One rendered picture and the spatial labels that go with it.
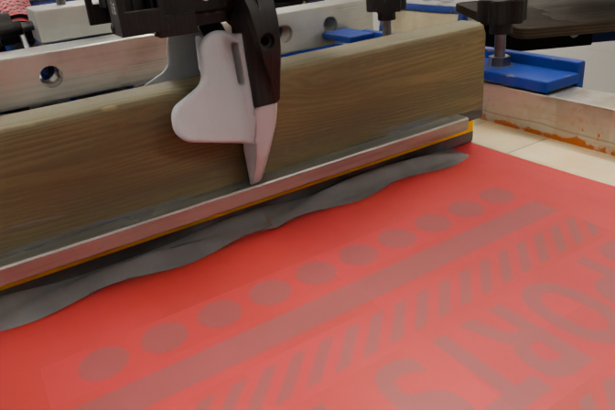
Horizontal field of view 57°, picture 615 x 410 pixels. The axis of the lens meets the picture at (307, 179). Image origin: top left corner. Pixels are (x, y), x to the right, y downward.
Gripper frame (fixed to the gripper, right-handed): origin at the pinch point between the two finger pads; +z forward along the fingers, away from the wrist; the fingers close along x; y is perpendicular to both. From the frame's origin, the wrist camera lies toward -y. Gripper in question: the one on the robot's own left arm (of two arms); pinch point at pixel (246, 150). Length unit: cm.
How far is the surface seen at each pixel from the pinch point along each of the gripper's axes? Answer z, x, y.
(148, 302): 4.8, 5.1, 9.1
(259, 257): 4.8, 4.9, 2.3
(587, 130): 3.2, 7.2, -25.6
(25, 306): 4.5, 1.6, 14.7
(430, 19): 33, -187, -195
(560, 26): 5, -28, -72
